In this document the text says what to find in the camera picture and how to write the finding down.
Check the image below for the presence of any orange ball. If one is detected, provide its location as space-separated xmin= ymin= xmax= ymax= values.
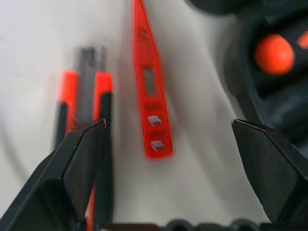
xmin=254 ymin=33 xmax=295 ymax=76

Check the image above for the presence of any orange and black utility knife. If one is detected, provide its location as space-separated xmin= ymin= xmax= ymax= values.
xmin=54 ymin=45 xmax=115 ymax=231

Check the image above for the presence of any orange tool piece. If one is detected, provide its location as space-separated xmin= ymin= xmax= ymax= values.
xmin=297 ymin=32 xmax=308 ymax=49

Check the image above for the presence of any black plastic tool case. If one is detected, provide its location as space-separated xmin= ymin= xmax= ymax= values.
xmin=185 ymin=0 xmax=308 ymax=180

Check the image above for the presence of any orange voltage tester pen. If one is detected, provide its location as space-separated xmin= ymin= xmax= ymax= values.
xmin=131 ymin=0 xmax=174 ymax=161

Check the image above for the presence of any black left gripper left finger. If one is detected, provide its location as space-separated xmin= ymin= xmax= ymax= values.
xmin=0 ymin=119 xmax=107 ymax=231

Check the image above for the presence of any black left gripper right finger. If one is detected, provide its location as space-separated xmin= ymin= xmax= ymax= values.
xmin=231 ymin=118 xmax=308 ymax=231

